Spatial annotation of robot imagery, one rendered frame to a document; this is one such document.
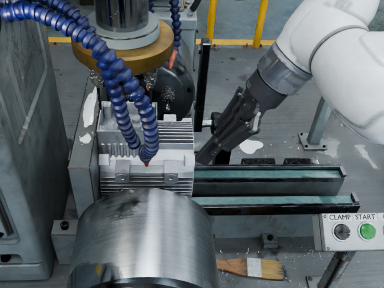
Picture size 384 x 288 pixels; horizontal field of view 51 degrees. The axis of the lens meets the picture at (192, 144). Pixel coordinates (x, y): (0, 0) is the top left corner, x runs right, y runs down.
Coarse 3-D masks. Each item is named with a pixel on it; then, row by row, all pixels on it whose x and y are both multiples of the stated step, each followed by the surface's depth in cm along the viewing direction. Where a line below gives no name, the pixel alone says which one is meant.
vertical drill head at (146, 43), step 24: (96, 0) 64; (120, 0) 62; (144, 0) 65; (96, 24) 68; (120, 24) 65; (144, 24) 68; (120, 48) 66; (144, 48) 67; (168, 48) 69; (96, 72) 70; (144, 72) 68
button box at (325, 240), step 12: (312, 216) 80; (324, 216) 76; (336, 216) 76; (348, 216) 76; (360, 216) 76; (372, 216) 76; (324, 228) 75; (324, 240) 75; (336, 240) 75; (348, 240) 75; (360, 240) 75; (372, 240) 75
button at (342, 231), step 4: (340, 224) 75; (344, 224) 75; (336, 228) 75; (340, 228) 75; (344, 228) 75; (348, 228) 75; (336, 232) 74; (340, 232) 74; (344, 232) 74; (348, 232) 75; (336, 236) 74; (340, 236) 74; (344, 236) 74; (348, 236) 74
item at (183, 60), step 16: (176, 64) 101; (160, 80) 103; (176, 80) 103; (192, 80) 105; (128, 96) 101; (160, 96) 106; (176, 96) 107; (192, 96) 107; (160, 112) 110; (176, 112) 110
